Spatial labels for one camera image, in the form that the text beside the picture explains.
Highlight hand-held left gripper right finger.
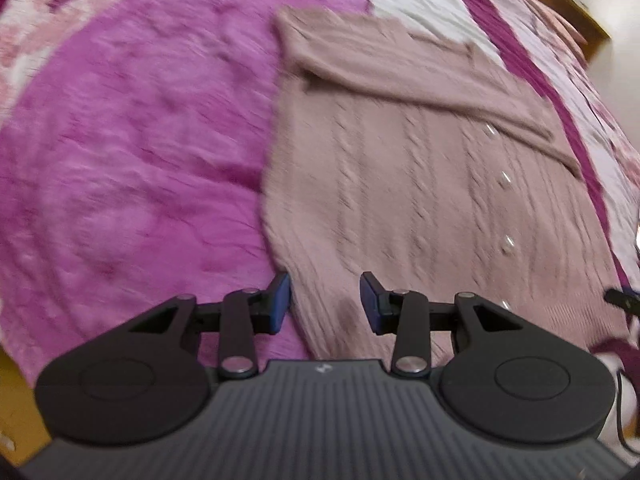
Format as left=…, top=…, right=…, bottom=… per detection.
left=359, top=271, right=523, bottom=377

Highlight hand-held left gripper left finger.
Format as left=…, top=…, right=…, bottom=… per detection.
left=127, top=271, right=292, bottom=380

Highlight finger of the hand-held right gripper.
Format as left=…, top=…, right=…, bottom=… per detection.
left=604, top=286, right=640, bottom=317

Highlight pink knit sweater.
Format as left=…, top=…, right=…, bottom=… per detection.
left=257, top=6, right=632, bottom=362

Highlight purple striped floral bedspread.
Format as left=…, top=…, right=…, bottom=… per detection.
left=0, top=0, right=640, bottom=396

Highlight wooden bed headboard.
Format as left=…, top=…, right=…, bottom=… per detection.
left=475, top=0, right=613, bottom=63

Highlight black cable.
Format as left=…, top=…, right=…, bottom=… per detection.
left=614, top=367, right=640, bottom=453

